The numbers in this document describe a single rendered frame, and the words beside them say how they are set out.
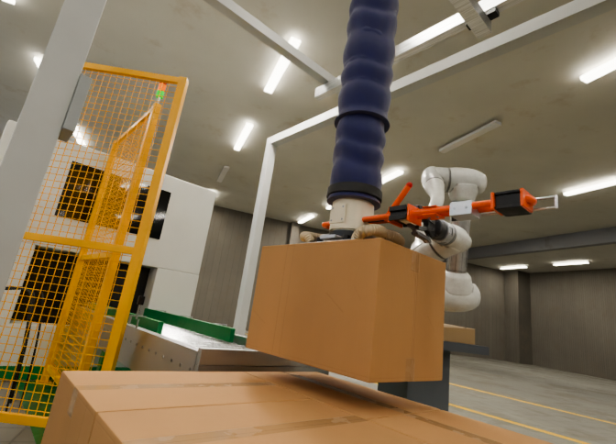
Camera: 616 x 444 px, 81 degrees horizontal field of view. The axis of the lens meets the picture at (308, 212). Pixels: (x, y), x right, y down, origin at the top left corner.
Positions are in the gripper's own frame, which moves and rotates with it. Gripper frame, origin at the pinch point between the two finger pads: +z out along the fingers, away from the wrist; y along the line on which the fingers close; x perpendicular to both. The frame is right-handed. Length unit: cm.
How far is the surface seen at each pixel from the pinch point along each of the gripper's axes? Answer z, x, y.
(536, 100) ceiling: -385, 66, -283
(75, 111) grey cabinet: 92, 129, -41
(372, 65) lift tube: 8, 17, -66
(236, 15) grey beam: 2, 188, -206
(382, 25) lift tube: 5, 16, -88
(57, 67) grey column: 104, 130, -59
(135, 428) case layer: 76, 4, 62
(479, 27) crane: -114, 25, -180
